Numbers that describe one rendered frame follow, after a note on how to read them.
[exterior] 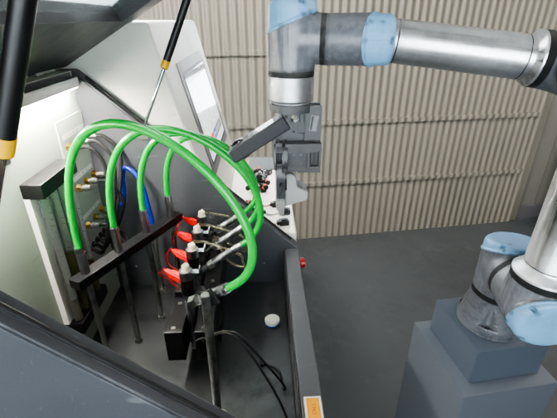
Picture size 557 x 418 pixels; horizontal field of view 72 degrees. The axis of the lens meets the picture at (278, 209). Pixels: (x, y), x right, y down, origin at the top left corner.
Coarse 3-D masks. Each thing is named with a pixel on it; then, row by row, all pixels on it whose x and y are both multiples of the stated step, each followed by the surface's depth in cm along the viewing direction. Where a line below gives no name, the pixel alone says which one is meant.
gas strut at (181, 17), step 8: (184, 0) 84; (184, 8) 85; (184, 16) 86; (176, 24) 86; (176, 32) 87; (176, 40) 88; (168, 48) 88; (168, 56) 89; (168, 64) 90; (160, 80) 91; (152, 104) 93; (144, 120) 95; (144, 136) 96
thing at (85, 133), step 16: (96, 128) 59; (112, 128) 58; (128, 128) 57; (144, 128) 56; (80, 144) 63; (176, 144) 55; (192, 160) 55; (208, 176) 55; (224, 192) 55; (240, 208) 56; (240, 224) 57; (80, 240) 74; (256, 256) 59
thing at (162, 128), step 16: (160, 128) 72; (176, 128) 73; (208, 144) 74; (112, 160) 75; (112, 176) 76; (112, 192) 78; (256, 192) 79; (112, 208) 80; (112, 224) 81; (256, 224) 83; (112, 240) 83; (224, 256) 86
